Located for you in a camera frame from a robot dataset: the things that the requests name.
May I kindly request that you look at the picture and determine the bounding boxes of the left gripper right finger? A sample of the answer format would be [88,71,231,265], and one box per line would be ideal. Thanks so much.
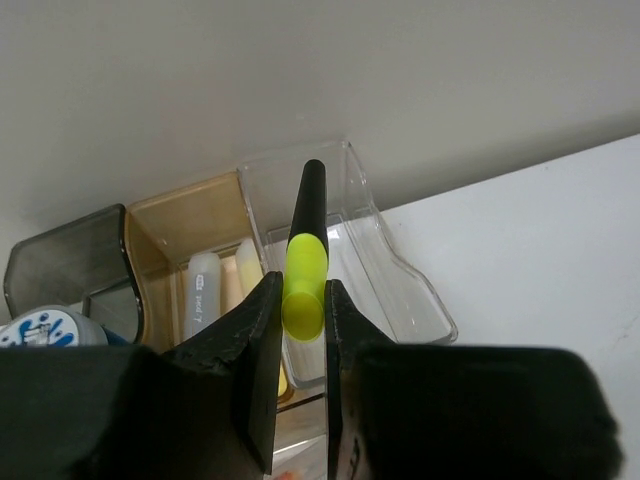
[325,280,624,479]

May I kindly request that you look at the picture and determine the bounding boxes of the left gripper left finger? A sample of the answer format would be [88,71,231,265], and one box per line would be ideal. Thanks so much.
[1,272,283,479]

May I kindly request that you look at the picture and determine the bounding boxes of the orange grey highlighter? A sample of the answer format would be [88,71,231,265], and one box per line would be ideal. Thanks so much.
[183,252,221,340]

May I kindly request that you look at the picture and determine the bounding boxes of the yellow black highlighter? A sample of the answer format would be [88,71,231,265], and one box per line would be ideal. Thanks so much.
[282,159,329,343]

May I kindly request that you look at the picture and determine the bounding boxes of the blue tape roll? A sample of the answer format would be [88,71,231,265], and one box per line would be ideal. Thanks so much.
[1,305,128,348]

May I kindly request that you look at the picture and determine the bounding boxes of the clear plastic organizer tray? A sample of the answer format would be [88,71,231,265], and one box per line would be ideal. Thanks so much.
[237,139,459,480]

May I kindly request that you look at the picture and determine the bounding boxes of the tan compartment box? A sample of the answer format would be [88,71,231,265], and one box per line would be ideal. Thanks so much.
[124,173,253,353]

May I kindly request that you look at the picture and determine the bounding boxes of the dark grey compartment box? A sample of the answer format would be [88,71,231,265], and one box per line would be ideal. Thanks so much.
[3,204,144,343]

